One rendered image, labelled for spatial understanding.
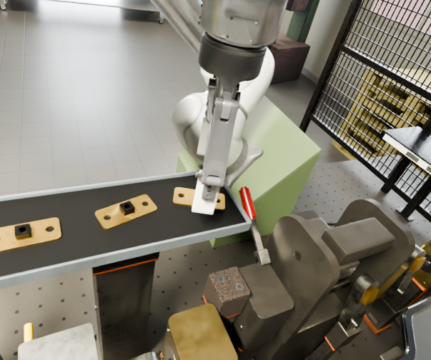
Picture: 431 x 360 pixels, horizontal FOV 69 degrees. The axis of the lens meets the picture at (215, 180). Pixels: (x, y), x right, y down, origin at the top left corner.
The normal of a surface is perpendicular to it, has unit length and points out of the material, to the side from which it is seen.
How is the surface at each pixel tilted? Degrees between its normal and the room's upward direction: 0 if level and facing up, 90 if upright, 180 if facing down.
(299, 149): 44
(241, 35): 90
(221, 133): 64
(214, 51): 90
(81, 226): 0
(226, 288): 0
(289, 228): 90
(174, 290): 0
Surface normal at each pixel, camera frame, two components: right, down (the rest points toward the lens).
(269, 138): -0.49, -0.46
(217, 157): 0.07, 0.24
